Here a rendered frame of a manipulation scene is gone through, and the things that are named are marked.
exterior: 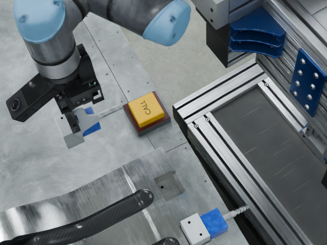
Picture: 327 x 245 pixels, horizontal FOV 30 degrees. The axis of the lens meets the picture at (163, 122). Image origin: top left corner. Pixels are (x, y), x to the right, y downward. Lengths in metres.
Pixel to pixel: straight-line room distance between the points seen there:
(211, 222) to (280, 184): 0.81
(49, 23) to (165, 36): 0.17
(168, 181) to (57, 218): 0.23
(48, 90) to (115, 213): 0.29
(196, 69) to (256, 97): 0.39
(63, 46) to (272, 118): 1.19
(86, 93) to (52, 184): 0.31
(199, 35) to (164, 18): 1.57
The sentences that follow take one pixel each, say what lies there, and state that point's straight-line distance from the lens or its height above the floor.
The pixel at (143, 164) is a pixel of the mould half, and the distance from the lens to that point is 1.21.
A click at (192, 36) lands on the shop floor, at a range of 2.46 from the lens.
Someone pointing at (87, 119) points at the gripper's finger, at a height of 1.00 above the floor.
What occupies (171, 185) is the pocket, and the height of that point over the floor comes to 0.86.
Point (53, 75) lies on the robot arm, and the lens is 1.00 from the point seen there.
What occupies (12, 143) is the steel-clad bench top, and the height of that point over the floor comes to 0.80.
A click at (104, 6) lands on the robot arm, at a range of 0.94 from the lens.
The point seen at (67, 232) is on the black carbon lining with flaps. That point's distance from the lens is 1.18.
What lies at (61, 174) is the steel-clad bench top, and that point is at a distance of 1.33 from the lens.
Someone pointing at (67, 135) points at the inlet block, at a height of 0.96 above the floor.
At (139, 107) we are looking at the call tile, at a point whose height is 0.84.
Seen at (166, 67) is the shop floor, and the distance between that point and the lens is 2.38.
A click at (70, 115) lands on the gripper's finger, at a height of 1.05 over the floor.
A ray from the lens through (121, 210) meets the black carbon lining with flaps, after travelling 1.19.
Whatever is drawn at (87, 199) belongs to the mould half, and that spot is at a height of 0.88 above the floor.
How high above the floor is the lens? 1.98
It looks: 61 degrees down
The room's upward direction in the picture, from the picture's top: 8 degrees counter-clockwise
